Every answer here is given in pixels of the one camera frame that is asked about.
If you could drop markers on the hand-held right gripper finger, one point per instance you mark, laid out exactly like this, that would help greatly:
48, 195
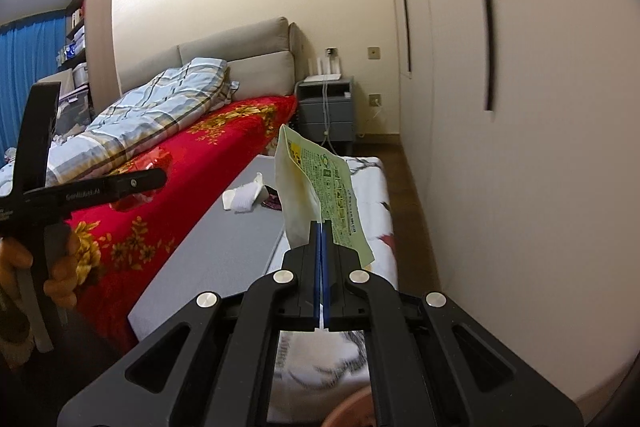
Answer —
326, 267
315, 307

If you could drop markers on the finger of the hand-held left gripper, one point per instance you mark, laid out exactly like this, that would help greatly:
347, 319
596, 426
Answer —
137, 183

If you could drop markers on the green snack packet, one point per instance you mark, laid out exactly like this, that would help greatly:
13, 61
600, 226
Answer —
320, 177

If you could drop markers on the pink trash bin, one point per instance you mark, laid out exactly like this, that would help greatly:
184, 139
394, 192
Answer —
350, 409

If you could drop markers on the person's left forearm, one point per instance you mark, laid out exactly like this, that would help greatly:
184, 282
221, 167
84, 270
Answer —
15, 327

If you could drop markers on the person's left hand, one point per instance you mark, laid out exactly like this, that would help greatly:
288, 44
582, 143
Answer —
62, 282

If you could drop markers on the clear storage box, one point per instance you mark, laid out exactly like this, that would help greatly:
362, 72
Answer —
75, 107

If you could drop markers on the red floral blanket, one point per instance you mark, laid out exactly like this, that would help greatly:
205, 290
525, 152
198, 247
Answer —
200, 167

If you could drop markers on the plaid quilt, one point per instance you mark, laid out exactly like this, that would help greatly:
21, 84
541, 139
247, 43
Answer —
150, 112

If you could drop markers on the blue curtain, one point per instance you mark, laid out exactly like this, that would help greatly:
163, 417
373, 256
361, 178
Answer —
25, 67

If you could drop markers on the white crumpled tissue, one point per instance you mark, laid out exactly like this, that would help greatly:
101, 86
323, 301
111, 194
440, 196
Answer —
242, 198

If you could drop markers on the grey table mat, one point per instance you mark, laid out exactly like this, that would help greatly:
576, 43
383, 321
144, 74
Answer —
220, 257

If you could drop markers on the wooden shelf unit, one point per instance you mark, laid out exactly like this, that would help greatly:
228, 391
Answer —
100, 37

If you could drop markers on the grey nightstand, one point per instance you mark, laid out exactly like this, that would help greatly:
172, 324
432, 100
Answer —
337, 117

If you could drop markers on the beige padded headboard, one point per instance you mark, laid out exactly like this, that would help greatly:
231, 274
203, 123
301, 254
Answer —
250, 57

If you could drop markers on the white router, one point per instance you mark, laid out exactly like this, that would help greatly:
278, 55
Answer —
322, 77

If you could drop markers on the white wardrobe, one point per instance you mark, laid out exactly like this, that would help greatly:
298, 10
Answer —
550, 132

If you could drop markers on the low wall socket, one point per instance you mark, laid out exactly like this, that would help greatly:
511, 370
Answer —
374, 99

